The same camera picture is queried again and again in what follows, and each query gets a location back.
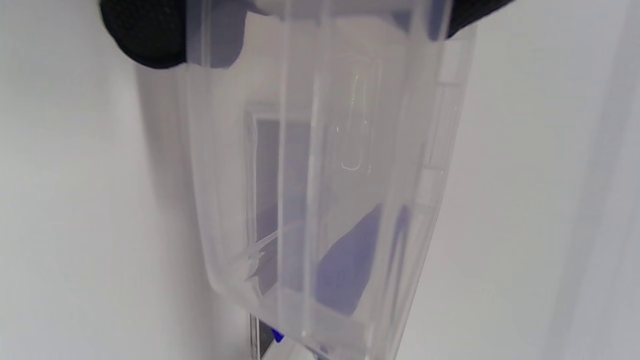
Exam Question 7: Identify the person's left hand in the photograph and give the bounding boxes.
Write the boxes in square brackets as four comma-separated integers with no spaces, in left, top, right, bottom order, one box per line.
[99,0,516,70]

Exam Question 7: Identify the clear plastic box blue clips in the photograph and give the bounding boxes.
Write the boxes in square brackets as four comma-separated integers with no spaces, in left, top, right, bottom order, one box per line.
[177,0,478,360]

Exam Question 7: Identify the blue plastic scraper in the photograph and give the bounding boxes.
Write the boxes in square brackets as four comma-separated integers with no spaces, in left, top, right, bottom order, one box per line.
[270,205,416,346]

